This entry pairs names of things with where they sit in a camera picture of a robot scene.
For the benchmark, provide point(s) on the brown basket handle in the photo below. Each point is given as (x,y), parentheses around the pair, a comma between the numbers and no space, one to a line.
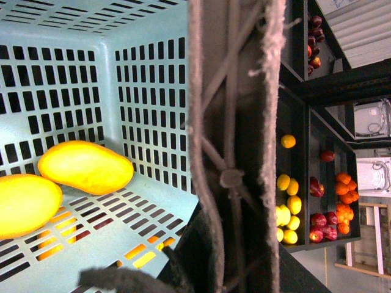
(234,64)

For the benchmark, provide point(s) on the yellow mango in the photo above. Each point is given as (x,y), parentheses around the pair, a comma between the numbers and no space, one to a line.
(86,166)

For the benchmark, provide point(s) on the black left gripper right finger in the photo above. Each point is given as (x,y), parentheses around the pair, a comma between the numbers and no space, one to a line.
(294,277)

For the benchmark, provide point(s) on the wooden pallet frame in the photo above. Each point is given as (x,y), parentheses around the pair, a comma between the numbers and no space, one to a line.
(371,253)

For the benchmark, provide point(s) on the yellow lemon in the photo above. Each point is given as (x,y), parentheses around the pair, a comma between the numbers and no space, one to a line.
(27,203)

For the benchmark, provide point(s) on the pile of oranges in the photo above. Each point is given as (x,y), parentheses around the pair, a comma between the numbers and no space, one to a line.
(346,190)

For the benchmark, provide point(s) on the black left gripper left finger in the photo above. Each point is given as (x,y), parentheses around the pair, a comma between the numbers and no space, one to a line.
(127,280)

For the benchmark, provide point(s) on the red apple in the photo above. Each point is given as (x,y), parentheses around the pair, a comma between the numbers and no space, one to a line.
(327,156)
(316,188)
(318,220)

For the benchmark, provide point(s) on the black fruit shelf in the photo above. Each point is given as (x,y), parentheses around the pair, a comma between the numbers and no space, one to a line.
(317,108)

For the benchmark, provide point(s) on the white washing machine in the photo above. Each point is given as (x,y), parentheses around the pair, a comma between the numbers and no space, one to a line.
(372,120)

